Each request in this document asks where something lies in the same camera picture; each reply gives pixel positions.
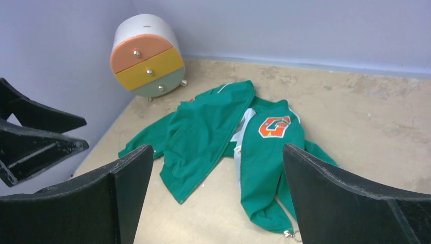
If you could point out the green zip-up jacket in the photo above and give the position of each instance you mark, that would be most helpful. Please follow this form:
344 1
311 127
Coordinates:
231 121

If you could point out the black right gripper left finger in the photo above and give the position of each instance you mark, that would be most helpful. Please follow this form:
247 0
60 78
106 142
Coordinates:
101 206

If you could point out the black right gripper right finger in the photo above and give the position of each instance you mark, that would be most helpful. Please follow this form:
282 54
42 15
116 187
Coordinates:
333 205

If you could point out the round three-drawer cabinet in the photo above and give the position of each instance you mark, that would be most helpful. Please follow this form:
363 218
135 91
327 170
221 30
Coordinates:
145 57

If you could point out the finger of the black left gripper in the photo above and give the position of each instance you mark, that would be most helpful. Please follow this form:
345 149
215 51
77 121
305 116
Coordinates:
28 152
35 115

